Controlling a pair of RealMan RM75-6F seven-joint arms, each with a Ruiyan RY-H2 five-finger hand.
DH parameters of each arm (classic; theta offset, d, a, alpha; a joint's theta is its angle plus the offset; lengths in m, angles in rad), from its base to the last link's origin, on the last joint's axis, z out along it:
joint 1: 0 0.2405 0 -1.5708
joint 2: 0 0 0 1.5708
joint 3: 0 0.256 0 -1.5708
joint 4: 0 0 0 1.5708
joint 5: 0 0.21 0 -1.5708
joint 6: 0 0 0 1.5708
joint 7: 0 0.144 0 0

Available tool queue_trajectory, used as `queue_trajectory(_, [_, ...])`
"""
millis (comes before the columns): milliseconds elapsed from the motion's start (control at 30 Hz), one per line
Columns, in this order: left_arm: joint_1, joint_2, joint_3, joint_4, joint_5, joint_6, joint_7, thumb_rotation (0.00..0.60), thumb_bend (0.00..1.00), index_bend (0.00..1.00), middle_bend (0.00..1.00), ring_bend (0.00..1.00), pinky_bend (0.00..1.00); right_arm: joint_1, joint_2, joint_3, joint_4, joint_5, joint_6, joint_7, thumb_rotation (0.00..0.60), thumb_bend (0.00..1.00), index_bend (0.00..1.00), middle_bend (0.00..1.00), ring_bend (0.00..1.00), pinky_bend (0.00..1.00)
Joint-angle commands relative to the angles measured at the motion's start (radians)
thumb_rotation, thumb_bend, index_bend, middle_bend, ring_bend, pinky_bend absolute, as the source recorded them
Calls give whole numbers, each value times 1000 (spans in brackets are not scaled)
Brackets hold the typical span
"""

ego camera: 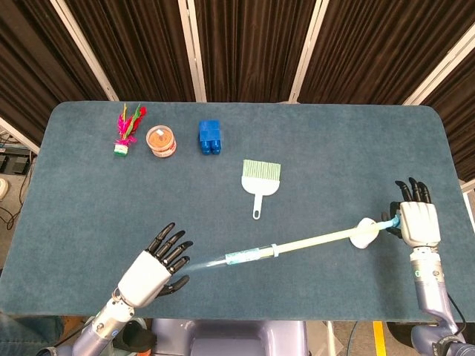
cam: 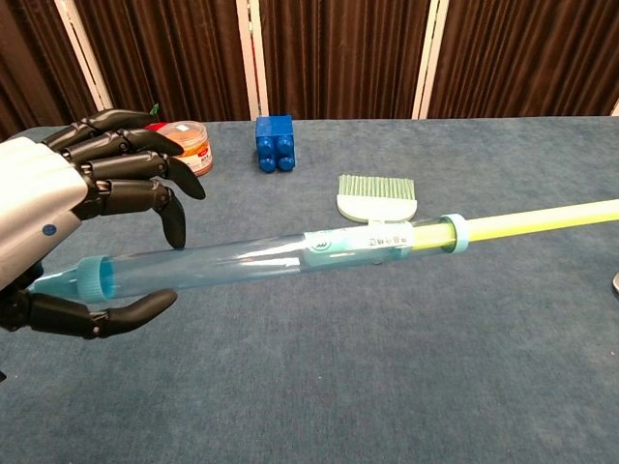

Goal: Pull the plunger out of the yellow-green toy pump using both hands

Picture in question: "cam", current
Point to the clear jar of rubber bands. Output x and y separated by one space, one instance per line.
198 145

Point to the clear plastic tube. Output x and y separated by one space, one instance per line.
232 263

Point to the blue plastic building block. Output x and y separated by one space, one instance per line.
275 137

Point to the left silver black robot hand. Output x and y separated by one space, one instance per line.
34 193

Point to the pale green hand brush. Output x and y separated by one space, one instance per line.
377 200

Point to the white screen frame post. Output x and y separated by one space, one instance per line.
615 108
252 58
84 58
428 58

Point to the brown pleated curtain panel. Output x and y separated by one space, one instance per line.
527 53
338 53
29 63
164 53

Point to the colourful feather shuttlecock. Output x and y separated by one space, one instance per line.
155 110

